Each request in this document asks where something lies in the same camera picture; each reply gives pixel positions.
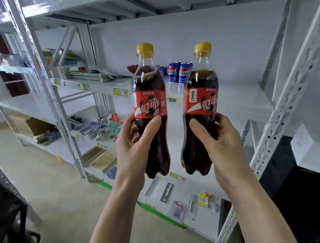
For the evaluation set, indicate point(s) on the teal and red packets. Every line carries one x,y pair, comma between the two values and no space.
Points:
114,126

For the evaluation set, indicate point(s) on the white metal shelving unit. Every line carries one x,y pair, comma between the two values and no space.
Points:
280,117
30,102

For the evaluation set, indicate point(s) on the black stool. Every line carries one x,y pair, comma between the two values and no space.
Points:
12,210

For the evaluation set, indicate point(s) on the yellow shelf price label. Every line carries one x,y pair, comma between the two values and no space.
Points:
84,87
120,92
102,146
177,177

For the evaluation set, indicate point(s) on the black notebook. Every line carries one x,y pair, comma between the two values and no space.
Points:
224,215

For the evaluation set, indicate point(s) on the stack of green packets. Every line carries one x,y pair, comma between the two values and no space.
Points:
86,75

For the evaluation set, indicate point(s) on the person's left forearm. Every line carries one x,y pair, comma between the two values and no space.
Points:
117,212

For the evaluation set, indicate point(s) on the person's right hand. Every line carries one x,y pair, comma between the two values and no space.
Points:
227,155

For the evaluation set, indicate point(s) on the pile of coloured stationery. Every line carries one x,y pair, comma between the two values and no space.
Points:
62,56

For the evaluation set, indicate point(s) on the cola bottle yellow cap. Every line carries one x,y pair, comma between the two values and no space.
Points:
201,97
150,100

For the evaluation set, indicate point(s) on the person's left hand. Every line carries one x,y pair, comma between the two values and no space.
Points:
130,155

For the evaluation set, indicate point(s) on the small yellow box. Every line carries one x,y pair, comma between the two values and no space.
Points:
203,200

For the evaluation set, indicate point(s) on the pile of packaged pens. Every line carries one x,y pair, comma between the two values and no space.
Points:
93,129

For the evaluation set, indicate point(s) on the slim black box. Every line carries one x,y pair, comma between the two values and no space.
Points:
166,192

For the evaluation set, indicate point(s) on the person's right forearm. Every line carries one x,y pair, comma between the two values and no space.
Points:
257,215

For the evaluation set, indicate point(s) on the brown cardboard box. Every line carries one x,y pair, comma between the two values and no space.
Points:
27,125

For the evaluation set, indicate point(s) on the brown flat boards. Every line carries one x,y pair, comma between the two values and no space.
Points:
100,159

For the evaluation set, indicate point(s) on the blue soda can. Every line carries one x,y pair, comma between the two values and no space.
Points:
184,73
173,72

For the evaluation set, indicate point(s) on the person's left thumb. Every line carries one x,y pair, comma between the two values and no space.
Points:
150,131

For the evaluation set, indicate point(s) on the person's right thumb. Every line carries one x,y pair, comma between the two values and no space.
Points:
201,132

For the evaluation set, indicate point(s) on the dark brown cabinet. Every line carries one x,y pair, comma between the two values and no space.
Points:
12,82

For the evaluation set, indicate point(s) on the clear plastic packet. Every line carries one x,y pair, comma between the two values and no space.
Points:
193,207
179,209

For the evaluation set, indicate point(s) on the pile of flat books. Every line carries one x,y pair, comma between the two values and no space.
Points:
46,139

